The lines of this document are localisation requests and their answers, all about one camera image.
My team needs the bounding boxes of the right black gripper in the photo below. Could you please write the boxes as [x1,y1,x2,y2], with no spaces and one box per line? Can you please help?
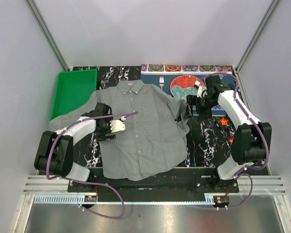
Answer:
[183,95,217,123]

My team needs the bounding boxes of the grey button shirt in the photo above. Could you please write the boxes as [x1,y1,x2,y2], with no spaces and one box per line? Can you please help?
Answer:
[49,80,189,181]

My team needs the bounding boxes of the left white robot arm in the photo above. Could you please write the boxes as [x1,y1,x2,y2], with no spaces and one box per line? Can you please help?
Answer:
[34,103,125,192]

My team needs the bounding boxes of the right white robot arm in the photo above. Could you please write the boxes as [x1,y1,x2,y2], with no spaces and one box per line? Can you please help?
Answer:
[187,73,272,193]

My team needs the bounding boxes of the far orange flower brooch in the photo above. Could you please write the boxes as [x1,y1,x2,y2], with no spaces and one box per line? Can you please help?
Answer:
[219,117,231,127]

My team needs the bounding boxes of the orange flower brooch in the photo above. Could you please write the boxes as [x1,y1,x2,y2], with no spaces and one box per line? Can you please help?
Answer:
[219,117,231,127]
[229,137,234,145]

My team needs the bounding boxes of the near orange flower brooch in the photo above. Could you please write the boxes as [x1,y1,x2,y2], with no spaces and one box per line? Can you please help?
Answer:
[229,137,234,145]

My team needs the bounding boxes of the red and teal plate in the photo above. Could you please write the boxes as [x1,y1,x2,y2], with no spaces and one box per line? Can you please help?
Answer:
[170,75,204,100]

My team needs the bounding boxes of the blue patterned placemat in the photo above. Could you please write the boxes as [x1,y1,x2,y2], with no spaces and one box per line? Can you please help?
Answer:
[141,64,236,117]

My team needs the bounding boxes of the silver fork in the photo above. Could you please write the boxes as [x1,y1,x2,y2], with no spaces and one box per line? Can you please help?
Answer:
[159,76,164,90]

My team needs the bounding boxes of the green plastic bin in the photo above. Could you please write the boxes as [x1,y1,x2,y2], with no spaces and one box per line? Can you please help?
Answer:
[50,69,97,120]

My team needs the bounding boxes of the clear drinking glass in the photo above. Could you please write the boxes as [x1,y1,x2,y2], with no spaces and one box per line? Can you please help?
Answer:
[215,66,229,79]

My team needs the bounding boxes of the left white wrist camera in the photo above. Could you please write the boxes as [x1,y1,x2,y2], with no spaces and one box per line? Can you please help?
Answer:
[110,116,126,133]

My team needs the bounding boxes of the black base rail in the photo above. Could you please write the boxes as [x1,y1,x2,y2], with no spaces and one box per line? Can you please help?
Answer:
[67,167,241,194]

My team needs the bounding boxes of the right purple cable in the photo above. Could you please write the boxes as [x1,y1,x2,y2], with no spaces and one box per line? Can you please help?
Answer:
[201,72,269,210]

